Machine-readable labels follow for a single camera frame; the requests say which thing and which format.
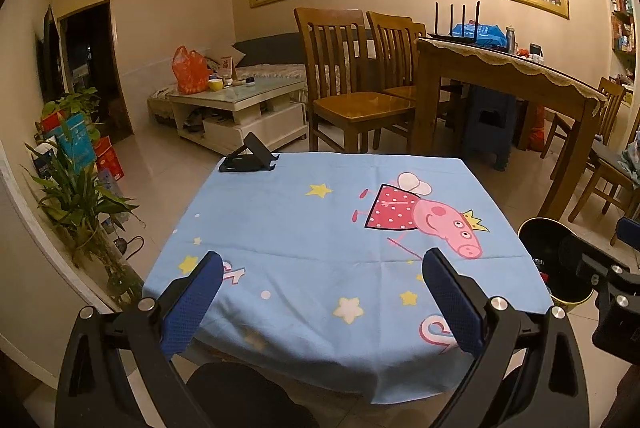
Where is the blue plastic stool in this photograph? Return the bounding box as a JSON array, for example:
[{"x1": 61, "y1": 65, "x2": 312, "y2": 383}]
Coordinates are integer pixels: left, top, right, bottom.
[{"x1": 467, "y1": 85, "x2": 521, "y2": 173}]

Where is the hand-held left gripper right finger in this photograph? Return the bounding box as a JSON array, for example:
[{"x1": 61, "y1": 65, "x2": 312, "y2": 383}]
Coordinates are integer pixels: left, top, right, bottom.
[{"x1": 421, "y1": 248, "x2": 591, "y2": 428}]

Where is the wooden dining table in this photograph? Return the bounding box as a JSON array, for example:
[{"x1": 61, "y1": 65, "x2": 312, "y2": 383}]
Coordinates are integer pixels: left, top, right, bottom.
[{"x1": 416, "y1": 35, "x2": 608, "y2": 221}]

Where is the pile of clothes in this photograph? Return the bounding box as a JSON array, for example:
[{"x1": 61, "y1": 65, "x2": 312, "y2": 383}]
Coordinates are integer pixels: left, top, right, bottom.
[{"x1": 617, "y1": 147, "x2": 640, "y2": 190}]

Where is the blue gift box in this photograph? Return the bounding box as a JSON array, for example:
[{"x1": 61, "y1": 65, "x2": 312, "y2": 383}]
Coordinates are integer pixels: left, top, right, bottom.
[{"x1": 54, "y1": 113, "x2": 99, "y2": 170}]

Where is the black router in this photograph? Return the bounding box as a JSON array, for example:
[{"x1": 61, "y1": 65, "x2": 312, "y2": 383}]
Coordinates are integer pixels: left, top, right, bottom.
[{"x1": 434, "y1": 0, "x2": 482, "y2": 43}]

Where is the black trash bin yellow rim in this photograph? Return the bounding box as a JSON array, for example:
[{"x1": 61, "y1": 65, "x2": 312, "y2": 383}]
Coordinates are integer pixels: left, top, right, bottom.
[{"x1": 516, "y1": 217, "x2": 601, "y2": 310}]

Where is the black phone stand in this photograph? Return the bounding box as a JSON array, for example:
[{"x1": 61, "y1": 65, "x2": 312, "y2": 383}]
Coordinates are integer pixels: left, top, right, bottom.
[{"x1": 218, "y1": 133, "x2": 281, "y2": 174}]

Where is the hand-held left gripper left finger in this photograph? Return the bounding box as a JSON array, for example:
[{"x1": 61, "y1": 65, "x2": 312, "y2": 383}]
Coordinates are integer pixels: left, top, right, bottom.
[{"x1": 54, "y1": 250, "x2": 224, "y2": 428}]

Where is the sofa with patterned cover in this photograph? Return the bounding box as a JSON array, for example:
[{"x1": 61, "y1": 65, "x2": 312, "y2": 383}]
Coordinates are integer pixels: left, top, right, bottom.
[{"x1": 147, "y1": 30, "x2": 373, "y2": 129}]

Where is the red gift box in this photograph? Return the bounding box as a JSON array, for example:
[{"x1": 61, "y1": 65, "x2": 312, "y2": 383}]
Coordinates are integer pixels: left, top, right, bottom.
[{"x1": 92, "y1": 135, "x2": 126, "y2": 182}]

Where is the blue cartoon tablecloth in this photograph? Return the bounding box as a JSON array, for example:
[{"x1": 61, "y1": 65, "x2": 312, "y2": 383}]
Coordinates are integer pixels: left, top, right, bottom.
[{"x1": 142, "y1": 151, "x2": 556, "y2": 406}]

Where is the orange plastic bag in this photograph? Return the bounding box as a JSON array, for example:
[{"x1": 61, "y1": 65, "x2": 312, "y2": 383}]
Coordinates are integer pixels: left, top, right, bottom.
[{"x1": 171, "y1": 46, "x2": 213, "y2": 95}]

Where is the blue plastic bag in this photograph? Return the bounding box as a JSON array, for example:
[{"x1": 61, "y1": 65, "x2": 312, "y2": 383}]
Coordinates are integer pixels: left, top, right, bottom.
[{"x1": 452, "y1": 23, "x2": 507, "y2": 47}]

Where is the wooden dining chair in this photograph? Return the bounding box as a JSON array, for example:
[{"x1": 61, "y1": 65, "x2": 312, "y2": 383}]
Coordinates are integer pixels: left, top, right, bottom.
[
  {"x1": 567, "y1": 108, "x2": 640, "y2": 247},
  {"x1": 366, "y1": 10, "x2": 431, "y2": 154},
  {"x1": 542, "y1": 77, "x2": 627, "y2": 183},
  {"x1": 293, "y1": 7, "x2": 418, "y2": 155}
]

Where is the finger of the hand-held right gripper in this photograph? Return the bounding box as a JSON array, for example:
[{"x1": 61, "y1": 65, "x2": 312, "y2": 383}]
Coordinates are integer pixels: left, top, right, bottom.
[
  {"x1": 617, "y1": 217, "x2": 640, "y2": 253},
  {"x1": 557, "y1": 235, "x2": 632, "y2": 295}
]

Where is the white coffee table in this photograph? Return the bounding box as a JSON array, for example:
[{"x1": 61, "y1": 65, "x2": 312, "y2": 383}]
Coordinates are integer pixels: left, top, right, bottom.
[{"x1": 167, "y1": 78, "x2": 308, "y2": 156}]

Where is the flat television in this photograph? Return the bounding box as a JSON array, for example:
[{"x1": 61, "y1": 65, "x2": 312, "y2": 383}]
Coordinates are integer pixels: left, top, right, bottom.
[{"x1": 36, "y1": 5, "x2": 67, "y2": 105}]

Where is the lace table cover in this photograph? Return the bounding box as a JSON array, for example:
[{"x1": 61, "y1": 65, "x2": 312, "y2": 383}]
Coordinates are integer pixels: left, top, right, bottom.
[{"x1": 417, "y1": 35, "x2": 609, "y2": 105}]

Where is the red bag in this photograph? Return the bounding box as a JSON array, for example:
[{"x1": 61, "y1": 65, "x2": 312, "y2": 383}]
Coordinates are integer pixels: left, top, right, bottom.
[{"x1": 529, "y1": 105, "x2": 547, "y2": 152}]

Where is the wall shelf with goods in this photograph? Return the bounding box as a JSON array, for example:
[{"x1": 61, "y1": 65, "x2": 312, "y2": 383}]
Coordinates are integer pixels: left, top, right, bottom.
[{"x1": 605, "y1": 0, "x2": 640, "y2": 85}]

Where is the green potted plant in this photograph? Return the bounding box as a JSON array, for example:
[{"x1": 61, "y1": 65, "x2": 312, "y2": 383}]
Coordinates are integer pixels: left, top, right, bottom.
[{"x1": 20, "y1": 88, "x2": 147, "y2": 311}]

